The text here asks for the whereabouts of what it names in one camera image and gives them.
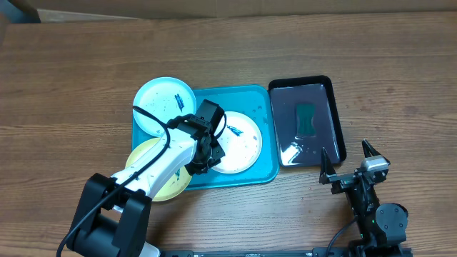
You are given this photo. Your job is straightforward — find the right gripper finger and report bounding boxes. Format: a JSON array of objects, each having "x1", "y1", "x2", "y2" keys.
[
  {"x1": 319, "y1": 147, "x2": 336, "y2": 184},
  {"x1": 361, "y1": 139, "x2": 390, "y2": 163}
]

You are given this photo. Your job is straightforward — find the white plate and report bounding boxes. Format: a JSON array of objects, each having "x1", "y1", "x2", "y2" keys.
[{"x1": 212, "y1": 111, "x2": 263, "y2": 174}]

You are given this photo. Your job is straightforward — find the green scrubbing sponge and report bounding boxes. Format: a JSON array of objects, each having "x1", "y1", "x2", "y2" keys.
[{"x1": 296, "y1": 104, "x2": 316, "y2": 138}]

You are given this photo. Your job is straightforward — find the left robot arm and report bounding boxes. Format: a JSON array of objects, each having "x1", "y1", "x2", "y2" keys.
[{"x1": 56, "y1": 111, "x2": 225, "y2": 256}]

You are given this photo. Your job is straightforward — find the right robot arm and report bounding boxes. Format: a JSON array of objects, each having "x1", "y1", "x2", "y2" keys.
[{"x1": 319, "y1": 139, "x2": 413, "y2": 256}]

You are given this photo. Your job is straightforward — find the black water tray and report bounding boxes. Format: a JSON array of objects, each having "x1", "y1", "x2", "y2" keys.
[{"x1": 268, "y1": 75, "x2": 347, "y2": 167}]

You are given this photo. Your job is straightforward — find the teal plastic tray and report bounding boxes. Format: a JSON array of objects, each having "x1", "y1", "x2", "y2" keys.
[{"x1": 131, "y1": 84, "x2": 280, "y2": 191}]

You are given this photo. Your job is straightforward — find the yellow plate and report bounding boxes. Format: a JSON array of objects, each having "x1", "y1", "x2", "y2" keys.
[{"x1": 125, "y1": 138, "x2": 192, "y2": 202}]

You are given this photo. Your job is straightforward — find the light blue plate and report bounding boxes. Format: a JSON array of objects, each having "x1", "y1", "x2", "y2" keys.
[{"x1": 133, "y1": 77, "x2": 197, "y2": 124}]

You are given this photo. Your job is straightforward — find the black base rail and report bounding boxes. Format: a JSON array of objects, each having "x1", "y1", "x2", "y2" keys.
[{"x1": 156, "y1": 246, "x2": 413, "y2": 257}]

